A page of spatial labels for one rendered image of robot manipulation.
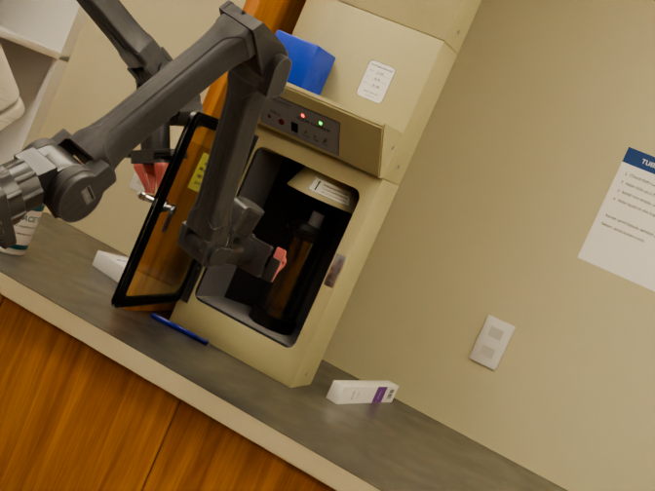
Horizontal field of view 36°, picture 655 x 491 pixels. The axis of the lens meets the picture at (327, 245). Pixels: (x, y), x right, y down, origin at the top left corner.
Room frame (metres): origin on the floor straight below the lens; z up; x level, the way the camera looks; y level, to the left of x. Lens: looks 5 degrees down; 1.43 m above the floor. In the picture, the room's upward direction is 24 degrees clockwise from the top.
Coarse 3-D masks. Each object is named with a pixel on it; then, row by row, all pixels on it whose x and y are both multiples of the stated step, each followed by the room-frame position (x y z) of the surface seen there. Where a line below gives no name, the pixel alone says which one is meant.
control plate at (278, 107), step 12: (264, 108) 2.08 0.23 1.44; (276, 108) 2.06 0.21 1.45; (288, 108) 2.04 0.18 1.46; (300, 108) 2.02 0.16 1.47; (264, 120) 2.10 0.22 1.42; (276, 120) 2.08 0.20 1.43; (288, 120) 2.06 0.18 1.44; (300, 120) 2.04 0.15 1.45; (312, 120) 2.03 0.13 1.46; (324, 120) 2.01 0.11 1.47; (288, 132) 2.09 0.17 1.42; (300, 132) 2.07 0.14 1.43; (312, 132) 2.05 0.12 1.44; (324, 132) 2.03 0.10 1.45; (336, 132) 2.01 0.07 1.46; (324, 144) 2.05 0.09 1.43; (336, 144) 2.03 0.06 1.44
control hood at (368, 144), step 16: (288, 96) 2.03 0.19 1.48; (304, 96) 2.00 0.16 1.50; (320, 96) 1.99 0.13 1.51; (320, 112) 2.00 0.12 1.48; (336, 112) 1.98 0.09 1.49; (352, 112) 1.96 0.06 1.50; (272, 128) 2.11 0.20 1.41; (352, 128) 1.98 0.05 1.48; (368, 128) 1.95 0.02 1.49; (384, 128) 1.94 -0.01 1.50; (352, 144) 2.00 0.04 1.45; (368, 144) 1.98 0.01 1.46; (384, 144) 1.97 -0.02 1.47; (352, 160) 2.03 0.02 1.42; (368, 160) 2.00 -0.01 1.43; (384, 160) 2.00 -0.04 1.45
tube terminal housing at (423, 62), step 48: (336, 0) 2.13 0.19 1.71; (336, 48) 2.12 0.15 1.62; (384, 48) 2.08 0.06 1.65; (432, 48) 2.05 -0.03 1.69; (336, 96) 2.10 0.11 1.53; (432, 96) 2.11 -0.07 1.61; (288, 144) 2.12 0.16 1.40; (384, 192) 2.08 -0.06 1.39; (336, 288) 2.05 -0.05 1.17; (240, 336) 2.09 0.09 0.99; (288, 384) 2.04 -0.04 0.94
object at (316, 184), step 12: (300, 180) 2.13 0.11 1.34; (312, 180) 2.12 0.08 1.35; (324, 180) 2.11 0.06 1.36; (336, 180) 2.12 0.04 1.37; (312, 192) 2.10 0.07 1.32; (324, 192) 2.10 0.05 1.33; (336, 192) 2.11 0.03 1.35; (348, 192) 2.12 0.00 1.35; (336, 204) 2.10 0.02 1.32; (348, 204) 2.12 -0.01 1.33
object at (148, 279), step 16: (192, 112) 1.85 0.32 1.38; (176, 144) 1.84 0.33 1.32; (192, 144) 1.89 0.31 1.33; (208, 144) 1.95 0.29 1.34; (192, 160) 1.91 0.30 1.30; (176, 176) 1.88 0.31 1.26; (192, 176) 1.94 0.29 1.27; (160, 192) 1.84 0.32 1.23; (176, 192) 1.91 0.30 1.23; (192, 192) 1.97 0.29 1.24; (176, 208) 1.94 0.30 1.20; (144, 224) 1.84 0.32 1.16; (160, 224) 1.89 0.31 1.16; (176, 224) 1.97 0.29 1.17; (160, 240) 1.92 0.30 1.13; (176, 240) 2.00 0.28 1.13; (144, 256) 1.89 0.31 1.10; (160, 256) 1.95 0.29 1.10; (176, 256) 2.03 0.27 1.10; (144, 272) 1.91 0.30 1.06; (160, 272) 1.98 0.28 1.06; (176, 272) 2.06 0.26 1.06; (144, 288) 1.94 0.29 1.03; (160, 288) 2.02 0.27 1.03; (176, 288) 2.10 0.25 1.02; (112, 304) 1.85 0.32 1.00
